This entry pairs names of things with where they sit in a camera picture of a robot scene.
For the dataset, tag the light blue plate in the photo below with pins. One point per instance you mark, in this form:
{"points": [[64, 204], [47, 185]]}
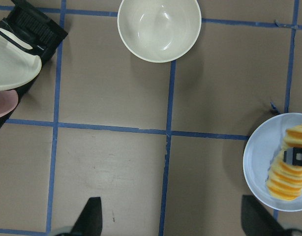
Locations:
{"points": [[260, 150]]}

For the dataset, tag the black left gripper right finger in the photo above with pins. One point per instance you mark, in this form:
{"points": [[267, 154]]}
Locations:
{"points": [[257, 221]]}

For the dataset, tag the cream ceramic bowl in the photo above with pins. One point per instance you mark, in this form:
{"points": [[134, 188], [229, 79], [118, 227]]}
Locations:
{"points": [[159, 31]]}

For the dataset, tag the yellow croissant bread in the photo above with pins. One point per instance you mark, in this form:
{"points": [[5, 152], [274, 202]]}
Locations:
{"points": [[285, 180]]}

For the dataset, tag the cream plate in rack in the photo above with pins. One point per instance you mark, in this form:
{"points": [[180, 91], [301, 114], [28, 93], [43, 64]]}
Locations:
{"points": [[17, 67]]}

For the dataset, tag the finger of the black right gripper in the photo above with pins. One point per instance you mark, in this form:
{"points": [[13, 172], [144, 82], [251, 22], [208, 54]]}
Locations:
{"points": [[293, 156]]}

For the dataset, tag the pink plate in rack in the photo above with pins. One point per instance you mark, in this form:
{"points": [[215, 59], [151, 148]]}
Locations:
{"points": [[8, 101]]}

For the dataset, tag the black dish rack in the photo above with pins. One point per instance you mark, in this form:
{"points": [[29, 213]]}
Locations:
{"points": [[32, 26]]}

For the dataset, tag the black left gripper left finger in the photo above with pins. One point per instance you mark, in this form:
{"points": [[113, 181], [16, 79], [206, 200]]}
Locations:
{"points": [[89, 222]]}

